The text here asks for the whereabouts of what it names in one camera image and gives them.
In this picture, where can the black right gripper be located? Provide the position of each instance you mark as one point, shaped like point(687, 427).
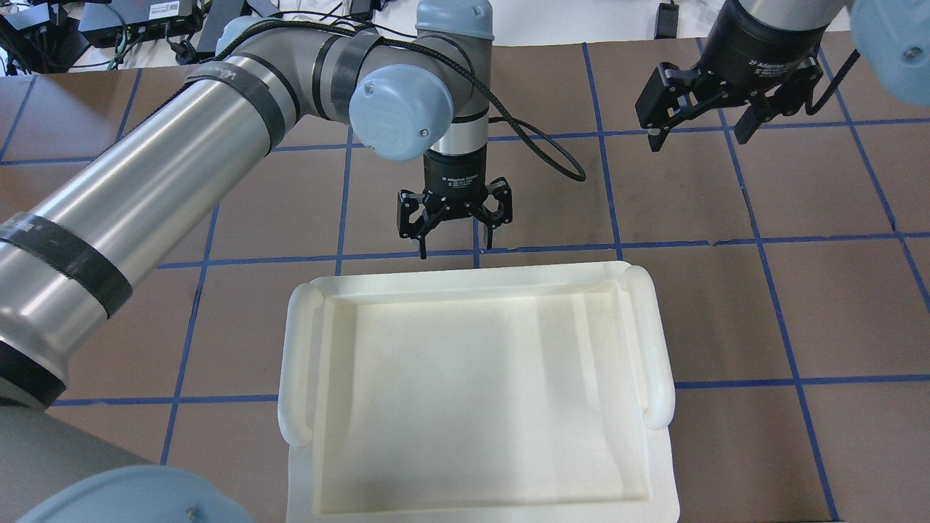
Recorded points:
point(755, 43)

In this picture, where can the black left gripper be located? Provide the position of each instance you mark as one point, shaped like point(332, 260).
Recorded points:
point(455, 176)

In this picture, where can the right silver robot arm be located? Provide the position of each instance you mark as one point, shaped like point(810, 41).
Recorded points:
point(893, 37)

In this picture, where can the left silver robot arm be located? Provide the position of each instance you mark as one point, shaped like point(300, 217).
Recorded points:
point(70, 263)

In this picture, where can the white plastic tray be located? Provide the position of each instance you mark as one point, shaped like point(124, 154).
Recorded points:
point(513, 394)

